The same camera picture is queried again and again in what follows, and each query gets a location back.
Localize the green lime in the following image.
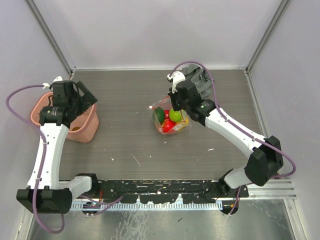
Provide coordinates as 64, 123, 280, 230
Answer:
169, 108, 183, 123

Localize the yellow lemon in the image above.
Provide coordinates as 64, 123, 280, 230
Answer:
174, 117, 190, 132

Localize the pink plastic basket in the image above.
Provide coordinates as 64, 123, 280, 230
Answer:
30, 92, 100, 143

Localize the clear zip top bag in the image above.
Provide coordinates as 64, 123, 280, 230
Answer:
147, 96, 191, 135

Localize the dark green fruit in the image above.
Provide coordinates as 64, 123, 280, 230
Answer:
152, 107, 165, 124

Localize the red apple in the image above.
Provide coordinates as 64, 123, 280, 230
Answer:
162, 110, 176, 133

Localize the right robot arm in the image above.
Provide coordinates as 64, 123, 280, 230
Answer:
168, 80, 284, 197

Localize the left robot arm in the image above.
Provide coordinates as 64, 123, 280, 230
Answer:
16, 78, 100, 214

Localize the grey crumpled cloth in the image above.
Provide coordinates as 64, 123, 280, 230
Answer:
181, 63, 213, 99

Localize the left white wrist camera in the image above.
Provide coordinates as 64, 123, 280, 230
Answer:
42, 76, 63, 89

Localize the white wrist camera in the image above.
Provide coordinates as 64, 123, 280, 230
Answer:
166, 71, 186, 93
42, 76, 63, 89

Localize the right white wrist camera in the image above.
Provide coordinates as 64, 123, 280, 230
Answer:
166, 71, 186, 93

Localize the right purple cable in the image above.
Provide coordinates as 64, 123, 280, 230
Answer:
171, 60, 297, 216

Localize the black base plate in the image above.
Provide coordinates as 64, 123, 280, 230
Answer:
74, 179, 250, 205

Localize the grey cable duct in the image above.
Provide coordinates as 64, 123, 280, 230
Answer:
70, 199, 223, 212

